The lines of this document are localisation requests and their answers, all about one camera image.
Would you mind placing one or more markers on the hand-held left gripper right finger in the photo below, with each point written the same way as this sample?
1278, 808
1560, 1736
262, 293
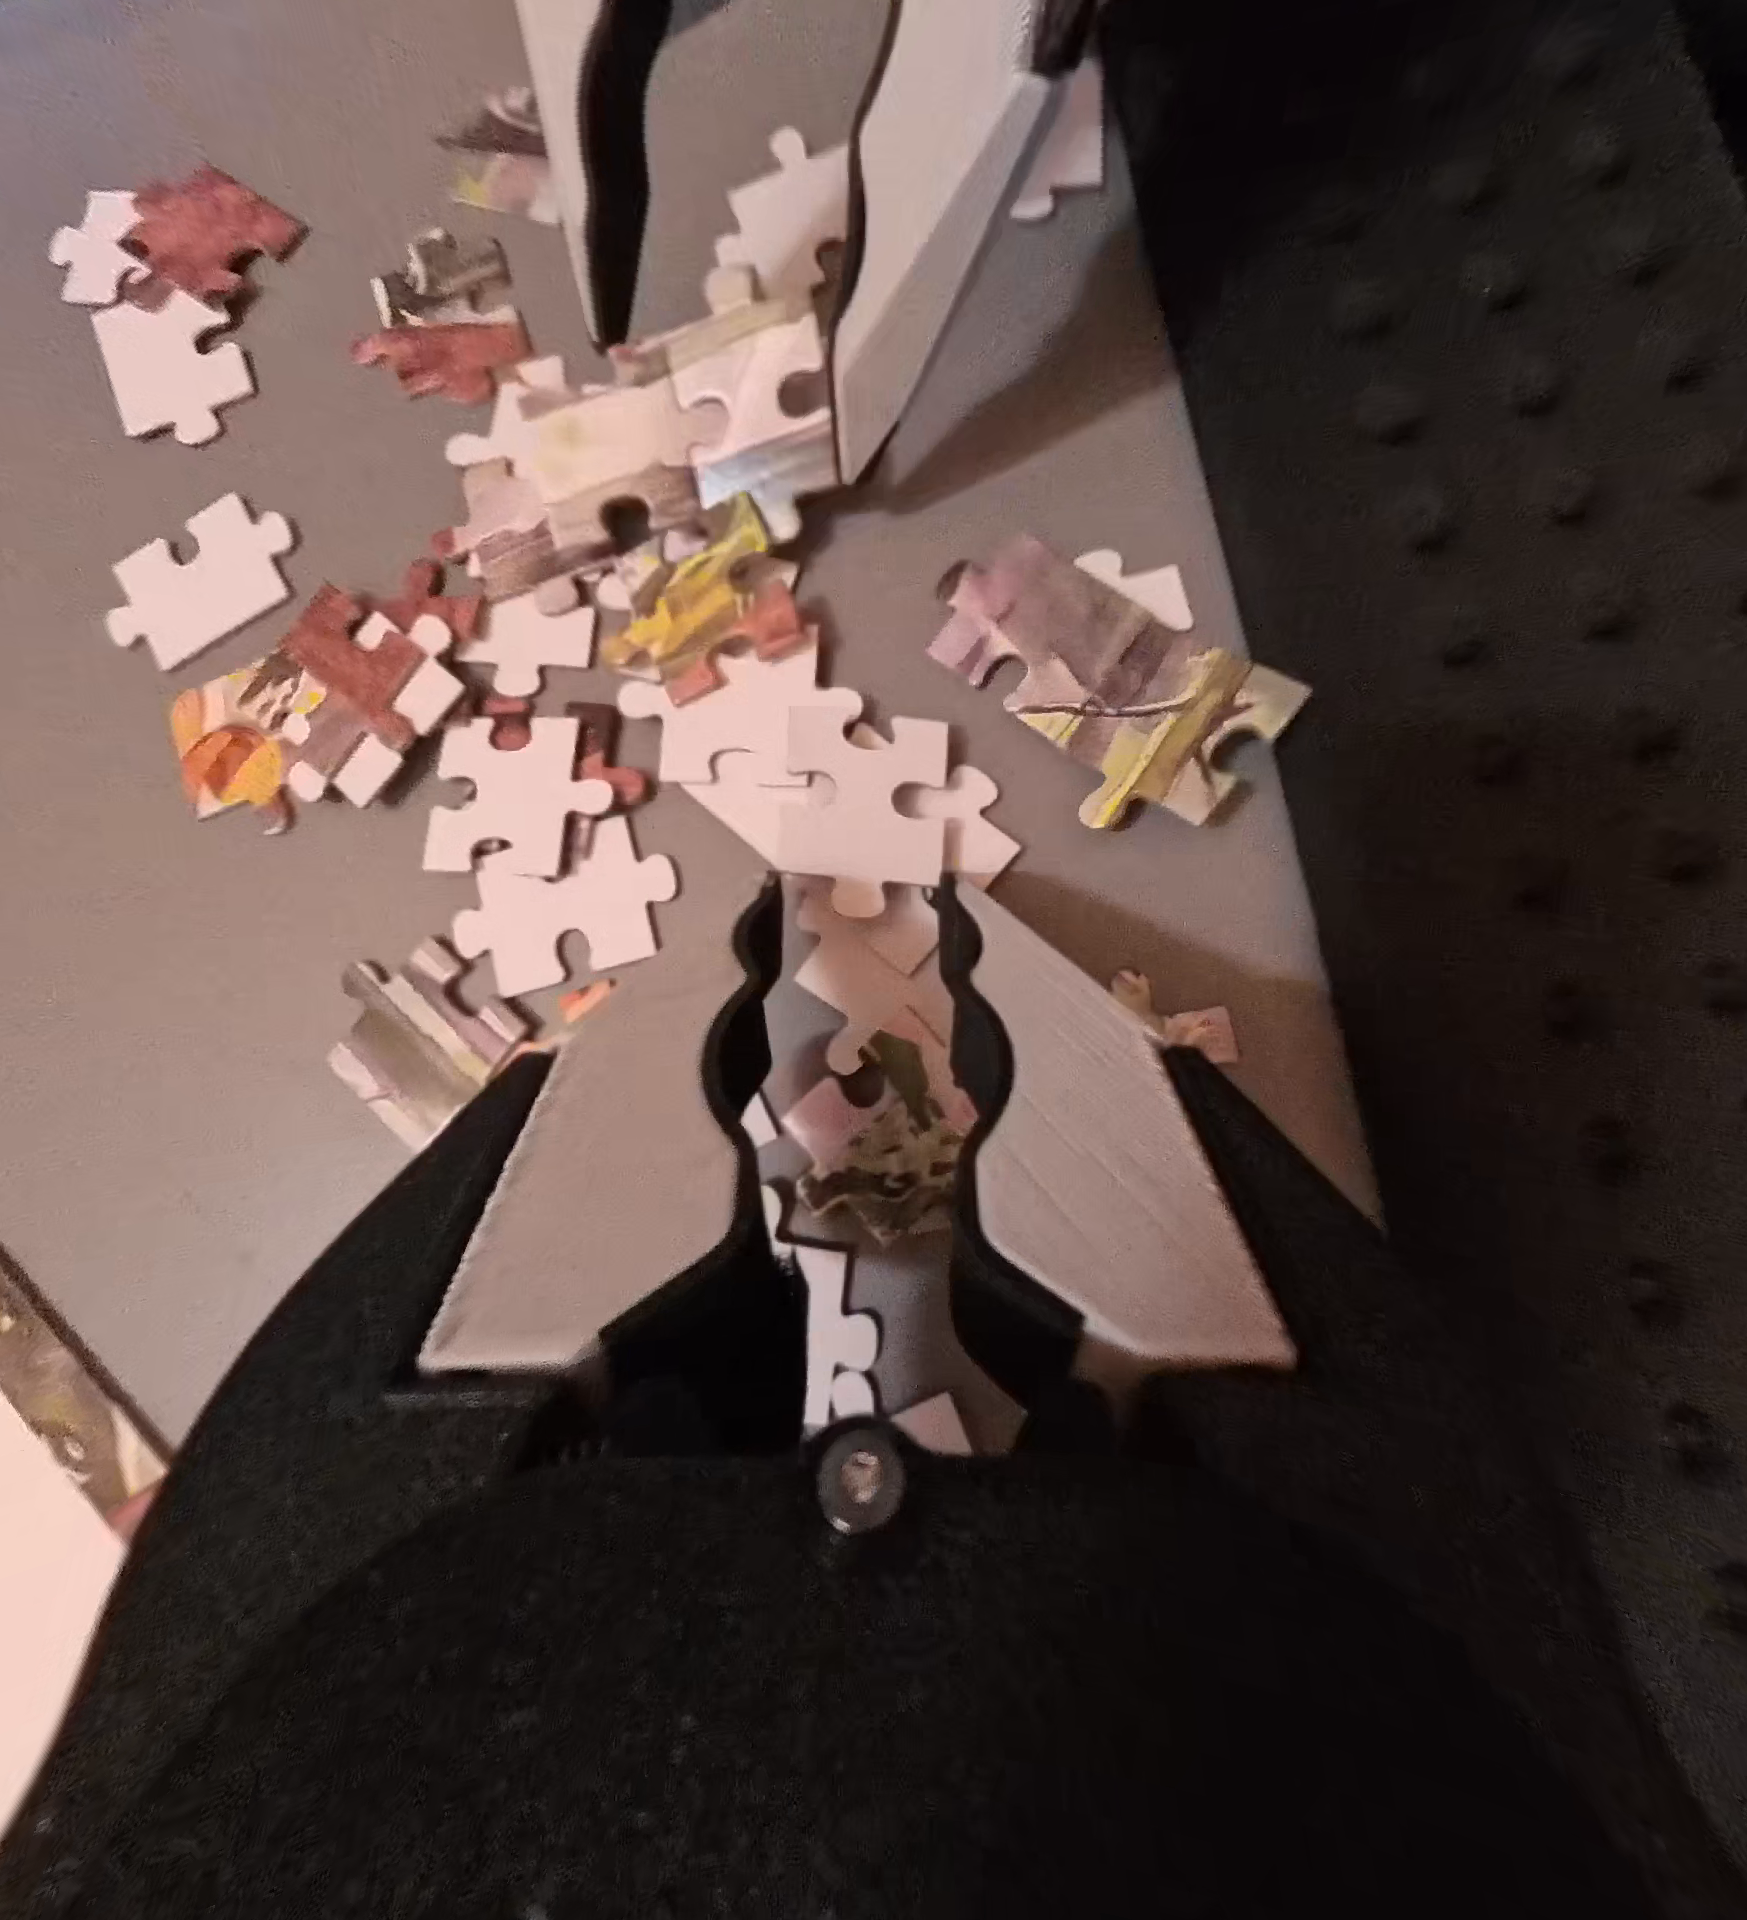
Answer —
1130, 1202

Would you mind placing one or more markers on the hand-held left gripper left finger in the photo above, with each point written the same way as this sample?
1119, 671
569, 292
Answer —
569, 1217

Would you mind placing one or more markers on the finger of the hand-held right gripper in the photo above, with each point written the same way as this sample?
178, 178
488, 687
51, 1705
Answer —
948, 178
555, 120

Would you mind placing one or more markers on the pile of jigsaw pieces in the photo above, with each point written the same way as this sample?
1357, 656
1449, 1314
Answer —
513, 784

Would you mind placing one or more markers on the grey desk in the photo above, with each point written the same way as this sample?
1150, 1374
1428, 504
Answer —
136, 973

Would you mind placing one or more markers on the black perforated fabric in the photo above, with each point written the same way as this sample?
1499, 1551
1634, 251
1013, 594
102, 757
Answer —
1533, 750

